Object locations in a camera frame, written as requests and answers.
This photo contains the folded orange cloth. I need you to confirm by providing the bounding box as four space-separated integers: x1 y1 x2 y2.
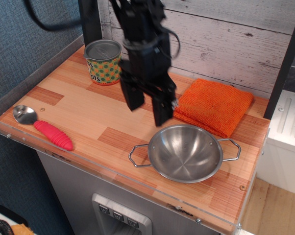
173 79 254 138

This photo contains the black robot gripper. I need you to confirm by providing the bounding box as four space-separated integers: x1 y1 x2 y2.
120 31 178 127

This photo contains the white ribbed appliance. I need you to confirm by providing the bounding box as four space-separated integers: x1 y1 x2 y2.
256 91 295 193

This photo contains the dark vertical frame post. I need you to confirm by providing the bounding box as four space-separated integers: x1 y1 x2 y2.
263 0 295 120

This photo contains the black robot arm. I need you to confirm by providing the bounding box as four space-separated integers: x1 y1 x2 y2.
111 0 177 126

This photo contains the grey toy fridge cabinet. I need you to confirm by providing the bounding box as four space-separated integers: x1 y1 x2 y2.
36 149 239 235

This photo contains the dark left frame post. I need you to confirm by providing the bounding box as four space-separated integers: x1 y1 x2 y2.
78 0 102 46

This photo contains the red-handled metal spoon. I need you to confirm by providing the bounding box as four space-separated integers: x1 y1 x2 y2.
13 105 74 151

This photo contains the green orange patterned tin can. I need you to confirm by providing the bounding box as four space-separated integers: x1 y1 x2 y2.
84 39 122 86

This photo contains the clear acrylic table guard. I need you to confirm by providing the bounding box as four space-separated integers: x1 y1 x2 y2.
0 38 270 235

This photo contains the stainless steel two-handled pot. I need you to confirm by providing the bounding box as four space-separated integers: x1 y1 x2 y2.
128 124 242 184

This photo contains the silver dispenser button panel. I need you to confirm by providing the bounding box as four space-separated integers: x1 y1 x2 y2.
92 193 153 235

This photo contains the orange yellow sponge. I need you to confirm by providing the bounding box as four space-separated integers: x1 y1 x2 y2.
11 224 35 235

